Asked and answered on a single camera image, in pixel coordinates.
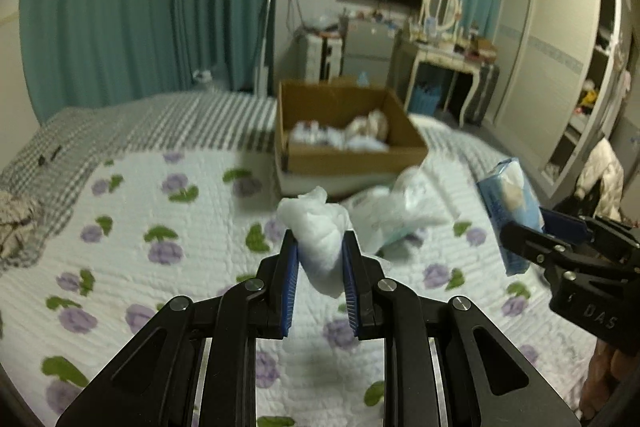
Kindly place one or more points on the large teal curtain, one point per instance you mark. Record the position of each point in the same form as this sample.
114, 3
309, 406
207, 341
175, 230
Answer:
97, 53

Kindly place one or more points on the white stick vacuum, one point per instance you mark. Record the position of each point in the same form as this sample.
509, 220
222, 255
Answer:
261, 69

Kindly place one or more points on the clear water jug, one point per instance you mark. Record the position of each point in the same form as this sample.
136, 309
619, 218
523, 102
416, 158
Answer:
203, 79

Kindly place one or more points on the white sliding wardrobe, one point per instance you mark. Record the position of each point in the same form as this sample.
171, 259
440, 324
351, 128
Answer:
557, 69

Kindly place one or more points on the floral tissue pack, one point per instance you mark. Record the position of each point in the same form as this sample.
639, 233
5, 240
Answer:
314, 134

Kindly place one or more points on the clear plastic bag pack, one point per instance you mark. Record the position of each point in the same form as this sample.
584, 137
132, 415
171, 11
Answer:
383, 214

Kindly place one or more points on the white dressing table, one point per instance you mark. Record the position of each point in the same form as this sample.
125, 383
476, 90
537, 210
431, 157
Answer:
425, 54

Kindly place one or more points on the white jacket on chair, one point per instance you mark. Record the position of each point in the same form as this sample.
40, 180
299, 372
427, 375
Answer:
603, 166

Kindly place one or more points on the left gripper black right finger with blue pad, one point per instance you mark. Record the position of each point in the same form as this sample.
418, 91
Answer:
445, 364

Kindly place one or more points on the white oval vanity mirror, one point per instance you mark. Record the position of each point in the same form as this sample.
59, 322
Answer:
439, 15

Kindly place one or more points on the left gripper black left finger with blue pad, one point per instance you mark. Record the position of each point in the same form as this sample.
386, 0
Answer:
195, 363

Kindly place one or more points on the brown cardboard box on bed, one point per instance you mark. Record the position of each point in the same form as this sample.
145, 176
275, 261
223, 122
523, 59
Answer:
337, 107

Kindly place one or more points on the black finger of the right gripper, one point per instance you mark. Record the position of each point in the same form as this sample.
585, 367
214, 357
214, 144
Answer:
538, 247
567, 228

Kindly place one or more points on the cardboard box on floor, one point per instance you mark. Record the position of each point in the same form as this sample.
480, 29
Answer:
361, 80

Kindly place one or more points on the grey mini fridge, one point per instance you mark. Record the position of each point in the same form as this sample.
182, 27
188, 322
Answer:
368, 49

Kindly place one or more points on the white quilt purple flowers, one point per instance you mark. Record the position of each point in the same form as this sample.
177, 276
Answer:
151, 226

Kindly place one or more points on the white suitcase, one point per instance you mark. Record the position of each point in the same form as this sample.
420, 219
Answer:
320, 58

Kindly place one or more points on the blue tissue pack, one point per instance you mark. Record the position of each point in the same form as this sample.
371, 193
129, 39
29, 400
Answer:
509, 197

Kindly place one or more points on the blue laundry basket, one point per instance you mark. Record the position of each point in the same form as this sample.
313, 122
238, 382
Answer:
425, 99

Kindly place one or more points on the white plastic bottle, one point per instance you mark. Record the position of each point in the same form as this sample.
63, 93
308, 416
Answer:
368, 133

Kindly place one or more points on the striped dark suitcase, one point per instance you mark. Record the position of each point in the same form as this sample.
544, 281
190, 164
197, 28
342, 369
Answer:
489, 75

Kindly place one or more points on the patterned pillow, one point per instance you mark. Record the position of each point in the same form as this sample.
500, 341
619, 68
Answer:
19, 217

